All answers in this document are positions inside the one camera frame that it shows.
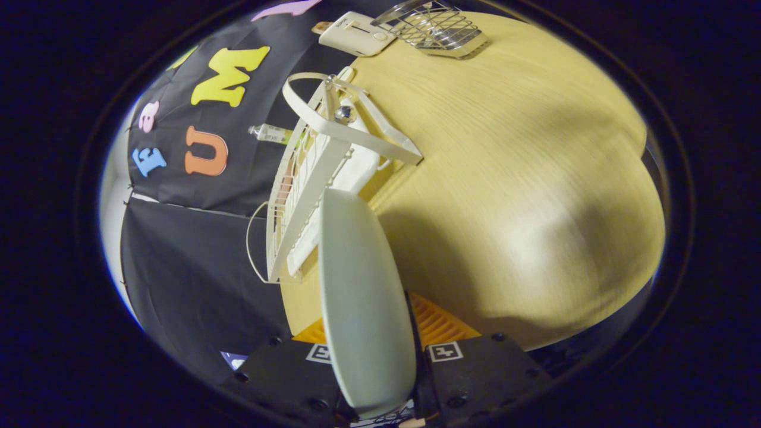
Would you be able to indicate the green drink bottle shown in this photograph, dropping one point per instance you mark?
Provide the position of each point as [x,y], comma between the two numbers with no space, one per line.
[273,134]

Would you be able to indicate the toast slice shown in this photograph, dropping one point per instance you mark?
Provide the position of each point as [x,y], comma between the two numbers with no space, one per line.
[321,27]

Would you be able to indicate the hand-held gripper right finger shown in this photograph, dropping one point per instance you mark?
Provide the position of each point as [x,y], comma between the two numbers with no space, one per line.
[475,380]

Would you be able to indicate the white drip tray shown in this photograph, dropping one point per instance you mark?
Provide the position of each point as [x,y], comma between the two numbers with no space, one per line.
[357,172]

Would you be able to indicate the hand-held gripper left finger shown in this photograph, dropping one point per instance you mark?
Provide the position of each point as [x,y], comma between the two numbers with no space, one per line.
[279,374]

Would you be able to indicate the white toaster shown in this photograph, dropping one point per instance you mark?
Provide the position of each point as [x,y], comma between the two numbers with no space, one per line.
[354,35]

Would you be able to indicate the pale green plate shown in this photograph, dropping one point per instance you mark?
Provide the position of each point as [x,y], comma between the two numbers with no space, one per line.
[362,309]

